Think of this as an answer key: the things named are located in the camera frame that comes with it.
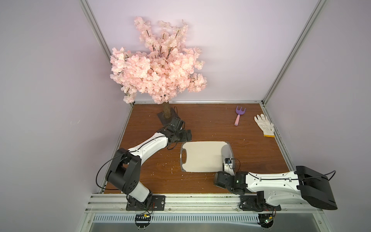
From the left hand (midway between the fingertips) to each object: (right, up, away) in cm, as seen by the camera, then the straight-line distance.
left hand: (186, 135), depth 89 cm
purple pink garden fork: (+42, +16, +24) cm, 51 cm away
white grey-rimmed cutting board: (+10, -14, +3) cm, 17 cm away
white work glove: (+58, +7, +18) cm, 61 cm away
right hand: (+21, -23, -7) cm, 32 cm away
